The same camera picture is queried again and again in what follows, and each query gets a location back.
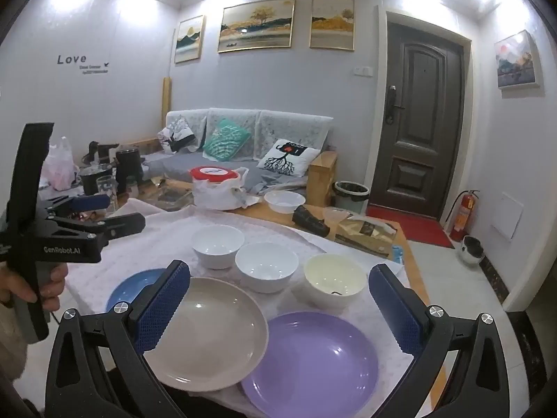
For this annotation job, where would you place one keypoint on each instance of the teal pillow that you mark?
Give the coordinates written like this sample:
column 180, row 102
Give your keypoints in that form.
column 226, row 139

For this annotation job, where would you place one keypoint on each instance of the glass tray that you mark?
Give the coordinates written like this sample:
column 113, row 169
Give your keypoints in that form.
column 174, row 198

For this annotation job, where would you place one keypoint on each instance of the square golden landscape painting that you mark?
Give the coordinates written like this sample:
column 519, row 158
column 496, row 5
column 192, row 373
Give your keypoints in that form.
column 331, row 24

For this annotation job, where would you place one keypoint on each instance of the shallow white bowl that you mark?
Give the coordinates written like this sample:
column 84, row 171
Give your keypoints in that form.
column 285, row 200

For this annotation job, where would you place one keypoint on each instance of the wooden side table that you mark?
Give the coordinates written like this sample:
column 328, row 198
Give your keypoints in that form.
column 322, row 178

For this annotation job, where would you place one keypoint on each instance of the red doormat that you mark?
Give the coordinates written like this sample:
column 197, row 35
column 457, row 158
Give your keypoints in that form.
column 413, row 228

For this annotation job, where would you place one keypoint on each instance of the small mountain painting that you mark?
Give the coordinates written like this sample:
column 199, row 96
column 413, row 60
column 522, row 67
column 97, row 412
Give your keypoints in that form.
column 189, row 39

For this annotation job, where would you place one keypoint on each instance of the beige plate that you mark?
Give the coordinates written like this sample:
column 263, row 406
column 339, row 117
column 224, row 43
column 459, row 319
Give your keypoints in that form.
column 217, row 326

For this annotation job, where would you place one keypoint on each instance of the blue plate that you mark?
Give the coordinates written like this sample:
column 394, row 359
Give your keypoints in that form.
column 130, row 283

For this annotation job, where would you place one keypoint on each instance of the person's left hand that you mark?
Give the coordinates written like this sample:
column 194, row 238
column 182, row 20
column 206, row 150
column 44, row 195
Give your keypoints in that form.
column 58, row 285

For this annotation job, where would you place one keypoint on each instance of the trash bin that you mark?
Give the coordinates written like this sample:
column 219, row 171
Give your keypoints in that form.
column 351, row 198

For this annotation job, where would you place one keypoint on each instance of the white framed sunset painting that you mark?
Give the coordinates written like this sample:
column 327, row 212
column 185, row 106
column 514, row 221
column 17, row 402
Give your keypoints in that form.
column 518, row 61

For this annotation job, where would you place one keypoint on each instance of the light blue packet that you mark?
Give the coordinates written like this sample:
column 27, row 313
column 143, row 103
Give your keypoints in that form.
column 398, row 254

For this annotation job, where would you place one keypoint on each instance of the grey sofa with lace cover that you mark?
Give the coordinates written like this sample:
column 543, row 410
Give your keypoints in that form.
column 283, row 130

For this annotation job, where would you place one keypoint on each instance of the pink plastic bag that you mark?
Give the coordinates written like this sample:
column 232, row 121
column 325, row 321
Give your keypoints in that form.
column 61, row 165

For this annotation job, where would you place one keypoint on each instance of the black pot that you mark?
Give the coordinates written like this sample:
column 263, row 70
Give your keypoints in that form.
column 93, row 180

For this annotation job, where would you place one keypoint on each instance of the white plastic bag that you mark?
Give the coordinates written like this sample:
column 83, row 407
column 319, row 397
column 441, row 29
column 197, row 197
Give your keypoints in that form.
column 217, row 196

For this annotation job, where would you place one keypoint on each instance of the black case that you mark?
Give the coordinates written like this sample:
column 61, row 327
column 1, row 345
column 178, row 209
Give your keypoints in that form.
column 310, row 222

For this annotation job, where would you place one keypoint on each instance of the cream bowl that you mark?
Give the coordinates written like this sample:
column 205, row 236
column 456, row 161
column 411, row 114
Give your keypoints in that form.
column 333, row 274

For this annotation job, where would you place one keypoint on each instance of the brown tissue box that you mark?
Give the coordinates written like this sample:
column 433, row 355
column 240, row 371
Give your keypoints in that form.
column 365, row 235

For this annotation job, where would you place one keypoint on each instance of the person's left forearm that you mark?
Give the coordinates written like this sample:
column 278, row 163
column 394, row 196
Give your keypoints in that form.
column 11, row 348

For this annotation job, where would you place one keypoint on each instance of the clear drinking glass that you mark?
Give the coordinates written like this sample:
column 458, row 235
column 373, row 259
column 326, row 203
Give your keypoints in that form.
column 106, row 193

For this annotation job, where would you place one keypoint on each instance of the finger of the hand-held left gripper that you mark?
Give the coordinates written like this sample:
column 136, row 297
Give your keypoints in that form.
column 126, row 224
column 91, row 202

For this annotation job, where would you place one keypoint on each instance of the wooden board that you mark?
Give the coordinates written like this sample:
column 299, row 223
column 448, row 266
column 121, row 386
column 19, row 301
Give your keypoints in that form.
column 166, row 100

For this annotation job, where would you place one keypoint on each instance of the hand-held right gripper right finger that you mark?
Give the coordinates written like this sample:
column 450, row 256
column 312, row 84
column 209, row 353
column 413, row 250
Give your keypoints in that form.
column 394, row 309

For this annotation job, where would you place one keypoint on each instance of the dark brown door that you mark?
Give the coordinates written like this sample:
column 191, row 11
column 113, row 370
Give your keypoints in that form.
column 417, row 117

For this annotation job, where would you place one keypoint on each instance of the purple plate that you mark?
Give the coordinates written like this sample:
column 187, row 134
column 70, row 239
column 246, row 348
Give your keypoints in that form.
column 309, row 365

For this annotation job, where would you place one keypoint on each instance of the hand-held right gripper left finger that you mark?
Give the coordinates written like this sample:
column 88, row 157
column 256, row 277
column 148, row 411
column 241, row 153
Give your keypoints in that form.
column 163, row 309

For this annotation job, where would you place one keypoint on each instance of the black cylinder appliance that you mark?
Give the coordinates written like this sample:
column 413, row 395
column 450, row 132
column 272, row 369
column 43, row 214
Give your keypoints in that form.
column 129, row 167

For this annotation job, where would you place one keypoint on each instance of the black and white floral pillow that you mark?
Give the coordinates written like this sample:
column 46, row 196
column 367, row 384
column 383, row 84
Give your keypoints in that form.
column 176, row 135

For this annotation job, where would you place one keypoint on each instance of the black wall sticker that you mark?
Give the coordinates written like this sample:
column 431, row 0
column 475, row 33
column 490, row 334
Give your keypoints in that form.
column 72, row 59

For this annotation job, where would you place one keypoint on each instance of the red fire extinguisher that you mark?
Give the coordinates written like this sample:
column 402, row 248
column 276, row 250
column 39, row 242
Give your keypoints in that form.
column 464, row 217

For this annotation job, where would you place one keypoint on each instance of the white wall panel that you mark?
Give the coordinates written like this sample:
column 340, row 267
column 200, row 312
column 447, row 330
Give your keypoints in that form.
column 507, row 217

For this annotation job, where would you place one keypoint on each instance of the red lid container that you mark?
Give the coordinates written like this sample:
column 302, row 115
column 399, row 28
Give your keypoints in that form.
column 213, row 173

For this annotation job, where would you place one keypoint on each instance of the wide golden tree painting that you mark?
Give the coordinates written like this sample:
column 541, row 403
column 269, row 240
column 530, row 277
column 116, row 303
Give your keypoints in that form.
column 256, row 26

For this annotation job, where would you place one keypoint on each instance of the white tree print pillow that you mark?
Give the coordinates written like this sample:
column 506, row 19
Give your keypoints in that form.
column 287, row 159

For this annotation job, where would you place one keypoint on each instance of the white light switch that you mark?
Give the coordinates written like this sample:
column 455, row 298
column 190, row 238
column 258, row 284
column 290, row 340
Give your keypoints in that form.
column 363, row 71

